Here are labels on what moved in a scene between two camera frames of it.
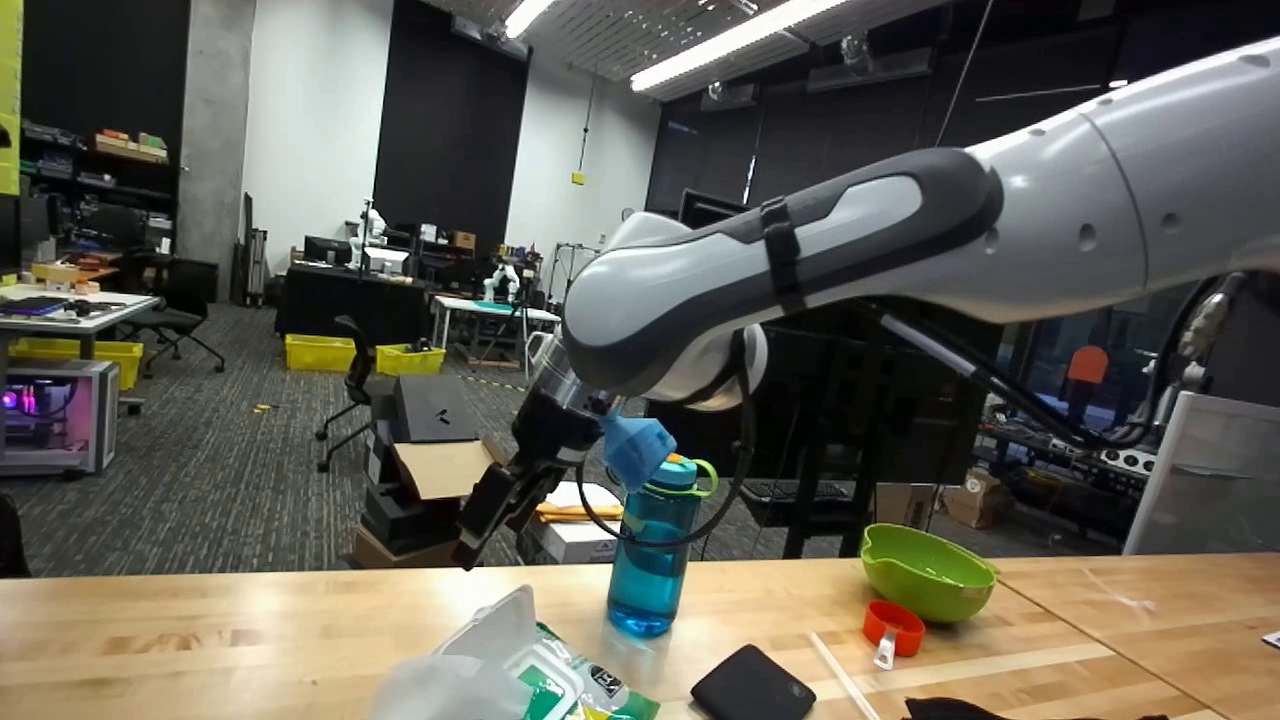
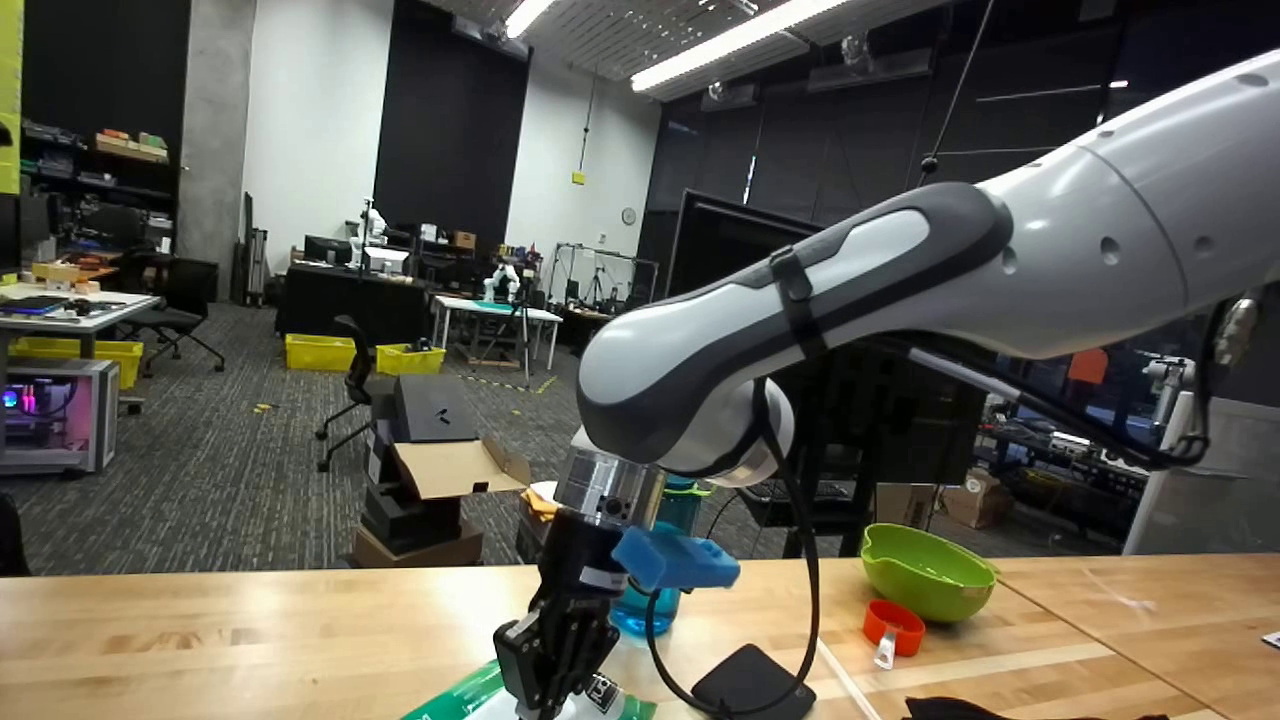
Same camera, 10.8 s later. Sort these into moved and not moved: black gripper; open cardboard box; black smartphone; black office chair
Moved: black gripper
Not moved: open cardboard box; black smartphone; black office chair
